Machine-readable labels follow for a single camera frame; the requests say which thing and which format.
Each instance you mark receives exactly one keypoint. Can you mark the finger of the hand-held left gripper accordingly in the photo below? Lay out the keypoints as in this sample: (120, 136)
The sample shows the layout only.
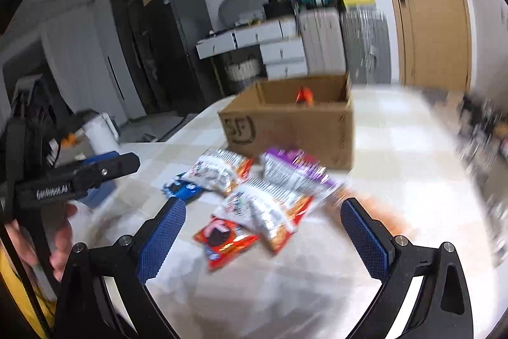
(59, 190)

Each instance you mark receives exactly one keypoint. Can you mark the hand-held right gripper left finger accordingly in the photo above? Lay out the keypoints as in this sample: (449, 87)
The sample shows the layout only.
(162, 239)

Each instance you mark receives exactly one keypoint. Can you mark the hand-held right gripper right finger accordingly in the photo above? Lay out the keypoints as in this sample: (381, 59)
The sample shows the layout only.
(363, 239)

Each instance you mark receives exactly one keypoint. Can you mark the blue cookie packet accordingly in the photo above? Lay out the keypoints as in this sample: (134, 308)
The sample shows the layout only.
(180, 189)

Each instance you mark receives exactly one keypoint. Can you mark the red cookie packet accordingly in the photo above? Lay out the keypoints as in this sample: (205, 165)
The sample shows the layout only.
(304, 96)
(222, 239)

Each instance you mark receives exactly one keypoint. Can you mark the white orange chip bag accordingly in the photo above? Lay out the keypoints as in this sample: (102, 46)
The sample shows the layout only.
(262, 210)
(216, 172)

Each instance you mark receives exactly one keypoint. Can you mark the purple white snack bag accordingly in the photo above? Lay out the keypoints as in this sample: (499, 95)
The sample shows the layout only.
(295, 170)

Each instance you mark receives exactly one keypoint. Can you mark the brown cardboard box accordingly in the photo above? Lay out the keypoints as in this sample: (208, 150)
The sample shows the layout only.
(285, 132)

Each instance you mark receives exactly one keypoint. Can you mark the person's left hand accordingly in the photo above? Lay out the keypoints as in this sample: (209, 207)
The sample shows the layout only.
(65, 227)

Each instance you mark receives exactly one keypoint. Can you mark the white trash bin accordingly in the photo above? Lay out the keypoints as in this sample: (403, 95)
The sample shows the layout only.
(99, 132)

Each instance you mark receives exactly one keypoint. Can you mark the person's yellow shirt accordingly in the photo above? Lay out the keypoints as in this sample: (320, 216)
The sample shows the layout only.
(39, 299)

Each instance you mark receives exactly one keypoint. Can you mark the white wardrobe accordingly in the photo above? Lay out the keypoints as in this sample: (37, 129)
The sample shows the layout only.
(103, 57)

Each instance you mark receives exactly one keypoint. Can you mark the black cabinet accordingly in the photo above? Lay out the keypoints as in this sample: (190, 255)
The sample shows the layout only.
(131, 37)

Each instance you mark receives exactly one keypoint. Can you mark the collection of shoes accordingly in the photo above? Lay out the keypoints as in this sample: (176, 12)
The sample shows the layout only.
(480, 124)

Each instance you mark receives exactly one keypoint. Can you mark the woven laundry basket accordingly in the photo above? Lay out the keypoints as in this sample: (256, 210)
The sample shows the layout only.
(242, 71)

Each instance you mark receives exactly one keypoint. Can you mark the dark grey refrigerator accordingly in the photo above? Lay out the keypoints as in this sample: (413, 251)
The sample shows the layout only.
(186, 45)

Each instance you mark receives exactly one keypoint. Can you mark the silver suitcase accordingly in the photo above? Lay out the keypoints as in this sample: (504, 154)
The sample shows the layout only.
(365, 45)

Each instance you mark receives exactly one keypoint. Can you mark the white drawer desk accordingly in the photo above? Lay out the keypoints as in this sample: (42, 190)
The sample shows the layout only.
(285, 53)

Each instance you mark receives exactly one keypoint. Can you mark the wooden door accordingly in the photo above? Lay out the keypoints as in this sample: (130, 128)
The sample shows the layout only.
(432, 25)

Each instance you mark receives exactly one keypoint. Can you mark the yellow black shoebox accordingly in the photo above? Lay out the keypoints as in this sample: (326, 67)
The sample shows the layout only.
(357, 1)

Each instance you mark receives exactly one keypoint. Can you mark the black storage box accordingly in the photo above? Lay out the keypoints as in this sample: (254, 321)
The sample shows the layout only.
(278, 10)

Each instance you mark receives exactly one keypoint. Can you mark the grey rounded board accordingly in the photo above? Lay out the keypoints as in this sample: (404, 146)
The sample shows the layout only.
(238, 5)

